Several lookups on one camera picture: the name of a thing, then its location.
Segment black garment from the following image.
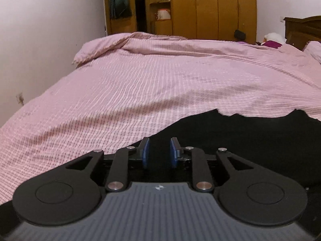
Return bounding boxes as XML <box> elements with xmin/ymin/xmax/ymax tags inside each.
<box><xmin>103</xmin><ymin>108</ymin><xmax>321</xmax><ymax>191</ymax></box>

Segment white plastic container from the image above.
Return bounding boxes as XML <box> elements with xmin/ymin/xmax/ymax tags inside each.
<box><xmin>156</xmin><ymin>8</ymin><xmax>171</xmax><ymax>21</ymax></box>

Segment dark wooden headboard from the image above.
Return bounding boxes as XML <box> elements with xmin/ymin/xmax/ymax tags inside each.
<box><xmin>283</xmin><ymin>15</ymin><xmax>321</xmax><ymax>51</ymax></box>

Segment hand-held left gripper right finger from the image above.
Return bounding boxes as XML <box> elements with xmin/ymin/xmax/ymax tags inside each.
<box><xmin>170</xmin><ymin>137</ymin><xmax>254</xmax><ymax>193</ymax></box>

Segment pink checked blanket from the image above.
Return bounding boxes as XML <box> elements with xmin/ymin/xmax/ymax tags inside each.
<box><xmin>0</xmin><ymin>31</ymin><xmax>321</xmax><ymax>205</ymax></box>

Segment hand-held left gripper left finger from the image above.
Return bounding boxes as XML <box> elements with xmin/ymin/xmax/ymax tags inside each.
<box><xmin>65</xmin><ymin>137</ymin><xmax>151</xmax><ymax>192</ymax></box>

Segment purple cloth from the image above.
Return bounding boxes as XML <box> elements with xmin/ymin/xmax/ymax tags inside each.
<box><xmin>261</xmin><ymin>41</ymin><xmax>283</xmax><ymax>49</ymax></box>

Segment white plush toy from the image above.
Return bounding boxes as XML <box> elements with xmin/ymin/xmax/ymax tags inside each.
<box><xmin>260</xmin><ymin>32</ymin><xmax>286</xmax><ymax>46</ymax></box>

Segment pink pillow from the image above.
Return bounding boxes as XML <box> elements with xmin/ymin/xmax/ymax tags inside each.
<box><xmin>303</xmin><ymin>41</ymin><xmax>321</xmax><ymax>64</ymax></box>

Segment wooden wardrobe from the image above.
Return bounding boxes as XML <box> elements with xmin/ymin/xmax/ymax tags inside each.
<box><xmin>104</xmin><ymin>0</ymin><xmax>258</xmax><ymax>45</ymax></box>

